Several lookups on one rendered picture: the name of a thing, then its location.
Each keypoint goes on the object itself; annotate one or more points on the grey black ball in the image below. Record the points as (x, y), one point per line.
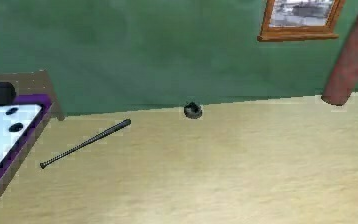
(193, 110)

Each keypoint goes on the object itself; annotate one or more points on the black baseball bat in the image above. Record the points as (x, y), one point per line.
(87, 143)

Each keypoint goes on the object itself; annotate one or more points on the wooden framed picture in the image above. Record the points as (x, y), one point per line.
(300, 20)

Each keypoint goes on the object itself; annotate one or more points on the purple framed bed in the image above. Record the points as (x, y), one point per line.
(10, 133)

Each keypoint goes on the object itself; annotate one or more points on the red cylindrical post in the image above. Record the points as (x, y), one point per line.
(348, 63)

